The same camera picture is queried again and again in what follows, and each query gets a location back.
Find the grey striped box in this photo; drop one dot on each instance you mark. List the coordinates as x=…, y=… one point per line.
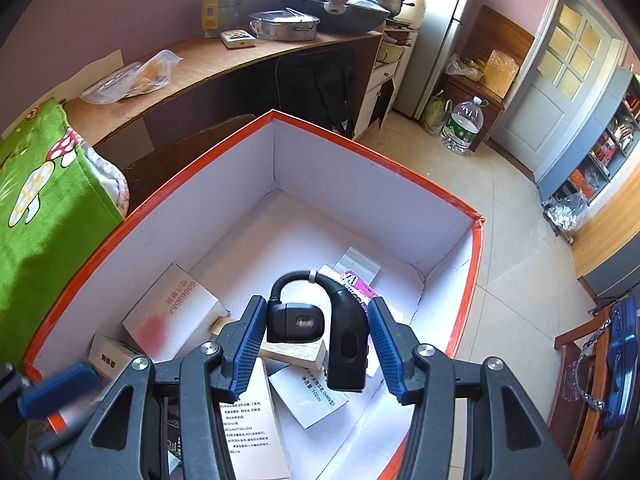
x=352, y=262

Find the low wooden cabinet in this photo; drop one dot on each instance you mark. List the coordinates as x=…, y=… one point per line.
x=500, y=35

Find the white refrigerator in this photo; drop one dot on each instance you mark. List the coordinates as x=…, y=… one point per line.
x=440, y=35

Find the blue suitcase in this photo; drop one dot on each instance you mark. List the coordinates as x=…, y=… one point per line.
x=622, y=360

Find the white cabinet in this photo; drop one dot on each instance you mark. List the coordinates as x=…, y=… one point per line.
x=385, y=75

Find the white paper strip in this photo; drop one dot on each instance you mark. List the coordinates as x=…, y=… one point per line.
x=75, y=80

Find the tall white box with text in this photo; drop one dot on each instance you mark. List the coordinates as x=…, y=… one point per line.
x=255, y=425

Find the orange wooden wardrobe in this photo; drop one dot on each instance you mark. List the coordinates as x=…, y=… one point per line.
x=610, y=240

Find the pink and purple box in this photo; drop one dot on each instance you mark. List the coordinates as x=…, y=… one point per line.
x=362, y=285

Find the silver plastic bag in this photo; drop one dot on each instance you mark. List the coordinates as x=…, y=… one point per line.
x=565, y=210

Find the green printed blanket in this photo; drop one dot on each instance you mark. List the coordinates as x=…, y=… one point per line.
x=50, y=210

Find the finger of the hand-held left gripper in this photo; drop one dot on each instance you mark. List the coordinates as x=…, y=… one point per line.
x=57, y=391

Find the grey shelf unit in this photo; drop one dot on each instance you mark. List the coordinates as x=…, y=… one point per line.
x=600, y=150

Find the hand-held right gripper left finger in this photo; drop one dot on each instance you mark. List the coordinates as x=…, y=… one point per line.
x=247, y=350

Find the metal wok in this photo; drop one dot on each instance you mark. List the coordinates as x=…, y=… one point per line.
x=387, y=0

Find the black ear-hook headset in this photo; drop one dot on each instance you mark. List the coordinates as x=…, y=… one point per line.
x=345, y=345

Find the plastic bag with food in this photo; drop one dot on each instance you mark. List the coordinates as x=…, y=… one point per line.
x=135, y=77

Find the wooden table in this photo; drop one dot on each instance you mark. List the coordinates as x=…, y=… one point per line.
x=200, y=70

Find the grey panel door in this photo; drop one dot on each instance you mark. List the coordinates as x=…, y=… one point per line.
x=550, y=85

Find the red cardboard box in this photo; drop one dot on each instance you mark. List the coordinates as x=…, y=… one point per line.
x=350, y=200

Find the yellow-lid glass jar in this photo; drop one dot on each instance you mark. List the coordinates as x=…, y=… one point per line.
x=220, y=10

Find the brown cardboard box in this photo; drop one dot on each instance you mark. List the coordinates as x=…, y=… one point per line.
x=500, y=72

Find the green plastic bag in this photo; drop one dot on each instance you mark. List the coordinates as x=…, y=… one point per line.
x=435, y=115

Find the wooden chair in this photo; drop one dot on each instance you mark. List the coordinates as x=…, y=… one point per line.
x=585, y=410

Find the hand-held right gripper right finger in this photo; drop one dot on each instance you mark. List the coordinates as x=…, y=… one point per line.
x=390, y=352

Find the white rice cooker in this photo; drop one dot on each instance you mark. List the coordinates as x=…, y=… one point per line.
x=414, y=12

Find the white plastic bag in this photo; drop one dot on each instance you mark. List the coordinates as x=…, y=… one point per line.
x=462, y=67

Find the black pan with lid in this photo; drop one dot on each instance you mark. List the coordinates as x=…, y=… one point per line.
x=335, y=12

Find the white remote control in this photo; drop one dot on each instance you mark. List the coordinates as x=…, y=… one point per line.
x=237, y=39

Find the large water bottle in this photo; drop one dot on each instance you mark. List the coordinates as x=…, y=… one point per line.
x=462, y=127

